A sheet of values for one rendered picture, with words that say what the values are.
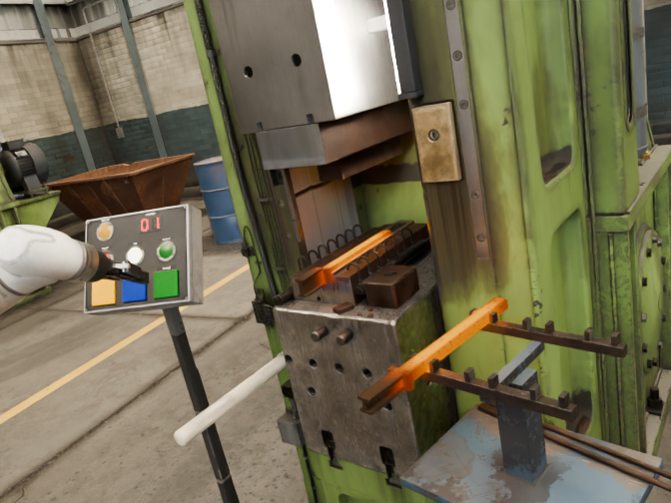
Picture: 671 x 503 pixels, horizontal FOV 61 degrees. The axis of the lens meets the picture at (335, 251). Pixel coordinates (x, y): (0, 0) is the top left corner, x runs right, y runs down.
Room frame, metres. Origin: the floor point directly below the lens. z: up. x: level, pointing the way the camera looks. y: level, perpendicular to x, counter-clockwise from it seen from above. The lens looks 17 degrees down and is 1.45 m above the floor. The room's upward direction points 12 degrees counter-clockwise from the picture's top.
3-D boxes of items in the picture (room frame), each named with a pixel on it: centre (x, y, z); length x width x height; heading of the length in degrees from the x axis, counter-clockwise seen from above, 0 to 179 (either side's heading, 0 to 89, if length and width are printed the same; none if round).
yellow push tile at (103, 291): (1.56, 0.67, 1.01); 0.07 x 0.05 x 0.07; 75
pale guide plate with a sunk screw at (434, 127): (1.26, -0.27, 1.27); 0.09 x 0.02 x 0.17; 50
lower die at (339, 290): (1.52, -0.08, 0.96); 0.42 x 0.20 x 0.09; 140
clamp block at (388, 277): (1.29, -0.12, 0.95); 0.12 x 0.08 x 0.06; 140
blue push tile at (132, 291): (1.53, 0.57, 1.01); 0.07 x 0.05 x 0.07; 75
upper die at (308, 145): (1.52, -0.08, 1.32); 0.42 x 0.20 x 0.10; 140
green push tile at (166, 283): (1.51, 0.48, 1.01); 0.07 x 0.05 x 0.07; 75
